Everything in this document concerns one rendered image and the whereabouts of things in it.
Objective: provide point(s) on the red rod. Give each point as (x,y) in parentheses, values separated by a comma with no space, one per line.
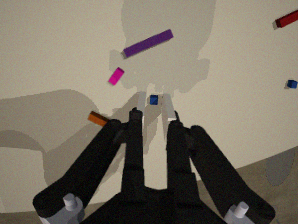
(287,19)

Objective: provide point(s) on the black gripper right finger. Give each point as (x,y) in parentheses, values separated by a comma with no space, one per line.
(234,200)

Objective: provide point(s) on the purple rod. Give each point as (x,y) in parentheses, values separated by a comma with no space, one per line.
(149,42)

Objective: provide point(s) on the short magenta rod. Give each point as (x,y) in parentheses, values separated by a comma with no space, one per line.
(116,76)

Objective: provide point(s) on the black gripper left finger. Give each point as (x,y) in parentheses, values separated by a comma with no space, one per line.
(64,201)

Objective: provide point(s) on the orange rod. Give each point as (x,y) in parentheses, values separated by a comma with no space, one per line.
(98,119)

